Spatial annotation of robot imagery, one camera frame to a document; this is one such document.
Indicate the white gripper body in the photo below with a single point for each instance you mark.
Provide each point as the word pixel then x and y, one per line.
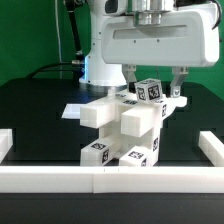
pixel 184 37

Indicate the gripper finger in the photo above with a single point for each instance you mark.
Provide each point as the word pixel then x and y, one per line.
pixel 129 75
pixel 180 74

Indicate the white tagged cube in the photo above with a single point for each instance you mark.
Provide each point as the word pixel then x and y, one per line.
pixel 149 90

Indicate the white chair back frame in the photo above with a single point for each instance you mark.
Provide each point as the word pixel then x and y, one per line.
pixel 136 118

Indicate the white chair seat part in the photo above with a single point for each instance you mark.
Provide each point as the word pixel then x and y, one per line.
pixel 149 140

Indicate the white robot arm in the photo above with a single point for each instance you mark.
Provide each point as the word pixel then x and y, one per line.
pixel 145 12

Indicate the white tag plate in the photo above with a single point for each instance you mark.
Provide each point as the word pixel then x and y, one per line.
pixel 71 111

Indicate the white left fence block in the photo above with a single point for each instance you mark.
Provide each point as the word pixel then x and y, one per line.
pixel 6 142

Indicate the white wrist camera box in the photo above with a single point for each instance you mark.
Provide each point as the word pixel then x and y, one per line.
pixel 116 7

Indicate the white right fence rail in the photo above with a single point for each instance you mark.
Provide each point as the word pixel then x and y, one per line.
pixel 212 147

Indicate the white fence rail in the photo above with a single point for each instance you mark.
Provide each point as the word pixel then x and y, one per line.
pixel 212 147
pixel 61 179

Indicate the white front fence rail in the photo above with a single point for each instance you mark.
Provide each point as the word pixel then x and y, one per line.
pixel 61 179

